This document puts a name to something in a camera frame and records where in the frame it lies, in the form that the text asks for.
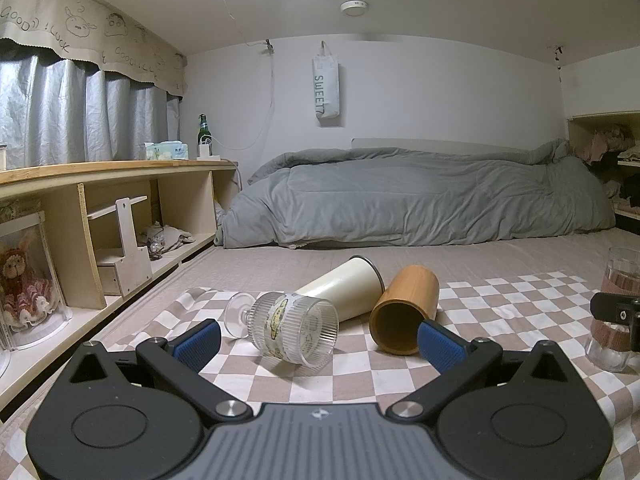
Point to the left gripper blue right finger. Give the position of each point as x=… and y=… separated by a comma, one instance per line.
x=462, y=367

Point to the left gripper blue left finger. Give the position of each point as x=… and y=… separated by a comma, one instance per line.
x=174, y=366

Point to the brown bamboo cup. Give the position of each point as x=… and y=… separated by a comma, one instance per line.
x=411, y=298

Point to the glass cup with brown sleeve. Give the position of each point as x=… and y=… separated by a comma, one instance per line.
x=614, y=328

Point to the brown white checkered cloth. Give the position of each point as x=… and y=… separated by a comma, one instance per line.
x=514, y=312

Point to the small wooden stand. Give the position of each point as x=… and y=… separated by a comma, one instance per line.
x=124, y=269

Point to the crumpled beige cloth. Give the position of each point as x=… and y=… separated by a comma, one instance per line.
x=159, y=240

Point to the cream white tumbler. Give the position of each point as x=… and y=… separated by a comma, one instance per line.
x=353, y=288

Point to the ribbed clear stemmed glass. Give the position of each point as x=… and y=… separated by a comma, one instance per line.
x=287, y=326

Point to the wooden low shelf unit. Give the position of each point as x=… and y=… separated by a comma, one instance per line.
x=181, y=193

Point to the plush doll in clear case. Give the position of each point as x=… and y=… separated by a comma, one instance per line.
x=32, y=304

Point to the right side wooden shelf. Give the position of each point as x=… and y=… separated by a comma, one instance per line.
x=608, y=144

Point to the white charger block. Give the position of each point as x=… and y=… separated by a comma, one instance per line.
x=205, y=154

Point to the grey duvet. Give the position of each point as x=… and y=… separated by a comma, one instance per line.
x=394, y=197

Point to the tissue pack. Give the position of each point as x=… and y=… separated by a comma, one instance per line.
x=166, y=150

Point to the green glass bottle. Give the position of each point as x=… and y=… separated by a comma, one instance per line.
x=204, y=135

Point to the grey curtain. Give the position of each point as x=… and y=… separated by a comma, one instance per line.
x=56, y=111

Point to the white hanging fabric bag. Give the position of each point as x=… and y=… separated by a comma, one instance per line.
x=326, y=81

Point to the ceiling smoke detector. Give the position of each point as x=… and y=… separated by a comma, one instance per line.
x=354, y=8

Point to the beige cartoon valance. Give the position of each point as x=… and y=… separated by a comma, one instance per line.
x=95, y=32

